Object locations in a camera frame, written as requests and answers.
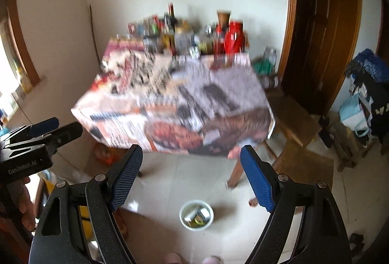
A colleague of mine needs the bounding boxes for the brown ceramic vase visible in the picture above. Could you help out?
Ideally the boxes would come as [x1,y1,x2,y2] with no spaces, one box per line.
[217,9,231,32]

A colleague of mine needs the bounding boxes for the brown cardboard box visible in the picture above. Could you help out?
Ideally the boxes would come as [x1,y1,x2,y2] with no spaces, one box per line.
[331,121,380,172]

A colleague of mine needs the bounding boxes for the orange plastic bag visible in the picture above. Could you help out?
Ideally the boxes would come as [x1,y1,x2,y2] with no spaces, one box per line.
[94,144,117,166]

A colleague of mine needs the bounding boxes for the person's left hand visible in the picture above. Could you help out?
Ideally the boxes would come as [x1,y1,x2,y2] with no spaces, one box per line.
[18,176,36,232]

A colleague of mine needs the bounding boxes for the person's orange garment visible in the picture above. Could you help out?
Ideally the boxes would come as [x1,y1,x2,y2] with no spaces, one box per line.
[0,217,20,252]

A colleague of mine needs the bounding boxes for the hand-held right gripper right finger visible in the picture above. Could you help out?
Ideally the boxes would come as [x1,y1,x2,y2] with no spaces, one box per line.
[239,144,351,264]

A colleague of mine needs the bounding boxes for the dark wine bottle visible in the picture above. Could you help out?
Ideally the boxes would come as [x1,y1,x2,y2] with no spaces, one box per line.
[167,3,177,40]

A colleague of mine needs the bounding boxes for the red bottle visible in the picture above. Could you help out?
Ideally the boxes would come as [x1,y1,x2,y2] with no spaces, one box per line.
[213,25,225,55]

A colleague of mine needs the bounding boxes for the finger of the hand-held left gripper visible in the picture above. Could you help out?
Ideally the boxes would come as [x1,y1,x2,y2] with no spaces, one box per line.
[0,117,60,145]
[4,122,84,158]

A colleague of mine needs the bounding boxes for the blue patterned cloth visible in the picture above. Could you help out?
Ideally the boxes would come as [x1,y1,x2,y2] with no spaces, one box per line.
[345,49,389,84]

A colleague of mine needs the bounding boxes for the wooden frame window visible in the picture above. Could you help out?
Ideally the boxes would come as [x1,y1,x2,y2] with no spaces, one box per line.
[0,3,41,119]

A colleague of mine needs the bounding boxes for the white plastic bowl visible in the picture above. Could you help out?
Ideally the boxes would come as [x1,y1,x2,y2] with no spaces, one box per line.
[179,200,214,232]

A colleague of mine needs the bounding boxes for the wooden table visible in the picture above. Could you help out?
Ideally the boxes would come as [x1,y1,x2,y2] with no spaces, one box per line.
[138,156,244,190]

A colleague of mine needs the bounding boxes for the thin wooden stick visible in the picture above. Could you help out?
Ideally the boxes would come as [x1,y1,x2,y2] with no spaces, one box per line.
[88,3,101,65]

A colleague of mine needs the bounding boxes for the clear glass jar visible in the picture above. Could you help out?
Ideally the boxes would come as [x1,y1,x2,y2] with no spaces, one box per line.
[263,47,278,68]

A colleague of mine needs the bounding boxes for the wooden stool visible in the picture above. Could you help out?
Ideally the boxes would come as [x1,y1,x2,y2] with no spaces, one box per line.
[248,89,323,207]

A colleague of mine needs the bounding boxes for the red thermos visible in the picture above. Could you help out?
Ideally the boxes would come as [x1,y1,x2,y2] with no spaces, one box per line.
[224,21,245,54]

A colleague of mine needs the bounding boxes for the brown cardboard sheet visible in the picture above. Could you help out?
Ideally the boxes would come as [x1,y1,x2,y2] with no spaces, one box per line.
[274,139,335,190]
[117,209,129,234]

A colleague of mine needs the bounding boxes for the gold lid glass jar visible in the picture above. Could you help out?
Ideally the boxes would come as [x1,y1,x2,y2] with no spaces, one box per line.
[175,25,195,55]

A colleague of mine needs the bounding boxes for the red snack bag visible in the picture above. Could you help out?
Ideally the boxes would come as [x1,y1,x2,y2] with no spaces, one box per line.
[128,21,143,36]

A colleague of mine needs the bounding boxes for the black lid plastic jar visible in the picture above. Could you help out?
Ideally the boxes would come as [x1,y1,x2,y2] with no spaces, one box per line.
[143,35,161,53]

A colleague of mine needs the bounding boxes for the black shoe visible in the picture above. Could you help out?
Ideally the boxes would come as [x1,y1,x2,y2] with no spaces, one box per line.
[348,234,365,252]

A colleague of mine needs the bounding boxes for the green mesh bag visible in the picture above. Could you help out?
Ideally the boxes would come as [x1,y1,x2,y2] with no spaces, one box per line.
[254,59,275,74]

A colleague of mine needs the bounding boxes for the dark wooden door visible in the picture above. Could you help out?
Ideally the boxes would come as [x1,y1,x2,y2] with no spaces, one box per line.
[278,0,362,115]

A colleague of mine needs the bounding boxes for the table with printed tablecloth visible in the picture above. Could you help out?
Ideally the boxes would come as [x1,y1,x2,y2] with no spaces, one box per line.
[71,37,275,157]

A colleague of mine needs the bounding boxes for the light blue bag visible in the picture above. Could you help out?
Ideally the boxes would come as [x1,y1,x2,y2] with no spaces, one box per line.
[339,94,373,137]

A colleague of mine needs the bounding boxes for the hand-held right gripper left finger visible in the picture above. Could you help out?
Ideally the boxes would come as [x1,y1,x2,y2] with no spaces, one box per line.
[29,144,144,264]

